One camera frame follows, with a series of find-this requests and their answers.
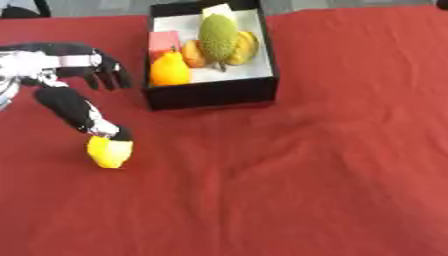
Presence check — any pink block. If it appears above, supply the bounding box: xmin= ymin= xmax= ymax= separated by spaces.
xmin=147 ymin=30 xmax=184 ymax=63

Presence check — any black box white inside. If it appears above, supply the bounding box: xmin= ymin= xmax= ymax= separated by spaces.
xmin=140 ymin=0 xmax=280 ymax=111

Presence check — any green spiky toy durian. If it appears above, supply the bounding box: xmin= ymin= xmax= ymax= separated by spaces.
xmin=196 ymin=13 xmax=242 ymax=73

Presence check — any yellow toy lemon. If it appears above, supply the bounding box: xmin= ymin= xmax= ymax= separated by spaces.
xmin=85 ymin=135 xmax=135 ymax=169

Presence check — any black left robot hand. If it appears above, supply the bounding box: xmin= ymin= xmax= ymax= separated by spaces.
xmin=0 ymin=42 xmax=135 ymax=142

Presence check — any black chair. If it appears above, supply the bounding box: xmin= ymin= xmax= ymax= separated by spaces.
xmin=0 ymin=0 xmax=53 ymax=19

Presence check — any orange toy peach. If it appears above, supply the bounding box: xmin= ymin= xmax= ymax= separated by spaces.
xmin=178 ymin=39 xmax=210 ymax=69

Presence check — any yellow orange toy pear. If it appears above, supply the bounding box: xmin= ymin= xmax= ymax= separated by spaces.
xmin=148 ymin=47 xmax=193 ymax=87

